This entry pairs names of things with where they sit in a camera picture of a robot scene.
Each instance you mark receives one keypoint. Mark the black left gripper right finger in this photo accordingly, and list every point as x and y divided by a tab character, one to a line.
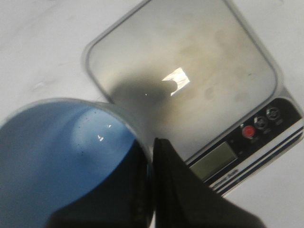
184	201

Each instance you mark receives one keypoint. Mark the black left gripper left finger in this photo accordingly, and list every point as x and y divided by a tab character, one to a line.
122	200

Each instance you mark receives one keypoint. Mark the light blue plastic cup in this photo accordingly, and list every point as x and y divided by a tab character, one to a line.
55	151

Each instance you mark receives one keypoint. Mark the silver electronic kitchen scale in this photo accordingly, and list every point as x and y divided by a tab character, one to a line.
194	72

